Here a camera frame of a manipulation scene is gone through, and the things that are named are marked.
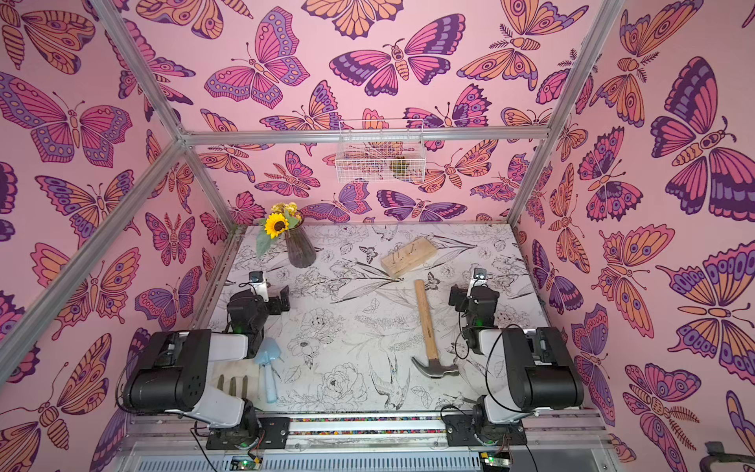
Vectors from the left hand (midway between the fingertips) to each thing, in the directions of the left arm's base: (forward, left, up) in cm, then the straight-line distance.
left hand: (276, 284), depth 94 cm
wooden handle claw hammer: (-24, -49, -6) cm, 55 cm away
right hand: (0, -64, 0) cm, 64 cm away
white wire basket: (+35, -34, +26) cm, 55 cm away
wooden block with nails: (+15, -44, -4) cm, 46 cm away
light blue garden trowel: (-20, -1, -5) cm, 21 cm away
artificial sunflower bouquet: (+11, -4, +18) cm, 22 cm away
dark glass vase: (+15, -5, -2) cm, 16 cm away
